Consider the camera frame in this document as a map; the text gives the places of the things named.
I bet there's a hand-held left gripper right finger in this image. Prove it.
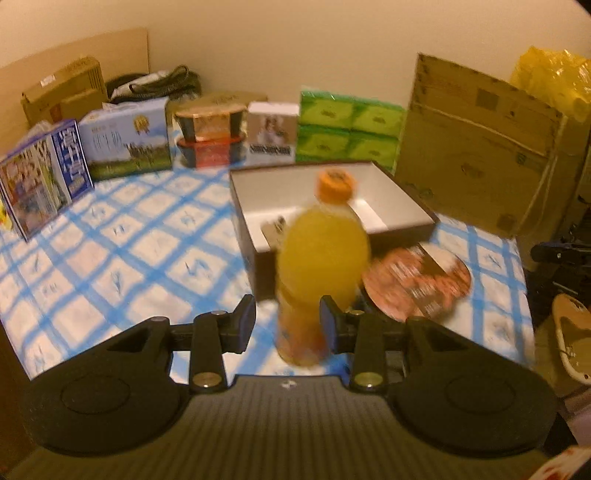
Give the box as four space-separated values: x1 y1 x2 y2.
320 295 465 393

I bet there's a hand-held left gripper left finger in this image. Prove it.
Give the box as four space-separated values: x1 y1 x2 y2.
107 294 257 394

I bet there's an orange juice bottle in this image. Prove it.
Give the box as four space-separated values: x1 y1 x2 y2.
276 168 371 367

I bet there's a black instant rice bowl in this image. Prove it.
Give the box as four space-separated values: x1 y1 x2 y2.
360 244 472 324

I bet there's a brown box with white inside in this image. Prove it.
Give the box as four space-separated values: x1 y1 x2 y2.
229 161 437 302

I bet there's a blue checked bedsheet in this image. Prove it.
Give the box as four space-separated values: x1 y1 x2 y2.
0 161 536 384

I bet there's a stack of green tissue packs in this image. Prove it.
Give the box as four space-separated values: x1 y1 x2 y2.
295 90 407 174

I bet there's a white box with photo print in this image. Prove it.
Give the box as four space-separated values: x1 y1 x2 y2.
247 102 300 164

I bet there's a gold lidded food bowl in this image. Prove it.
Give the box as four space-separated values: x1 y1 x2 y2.
173 92 247 141

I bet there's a blue green milk carton box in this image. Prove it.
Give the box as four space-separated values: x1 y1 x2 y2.
78 97 173 182

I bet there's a large cardboard box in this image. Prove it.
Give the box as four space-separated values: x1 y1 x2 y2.
397 53 585 238

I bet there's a black device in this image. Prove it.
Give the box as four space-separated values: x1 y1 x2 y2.
530 237 591 273

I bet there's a blue cartoon printed box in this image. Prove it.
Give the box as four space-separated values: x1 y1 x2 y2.
0 119 94 241

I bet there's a black bag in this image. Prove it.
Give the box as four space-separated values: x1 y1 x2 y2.
105 65 201 104

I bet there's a small cardboard box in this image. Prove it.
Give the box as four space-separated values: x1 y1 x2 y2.
21 56 109 127

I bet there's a yellow plastic bag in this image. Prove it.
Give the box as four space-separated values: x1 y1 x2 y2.
510 46 591 123

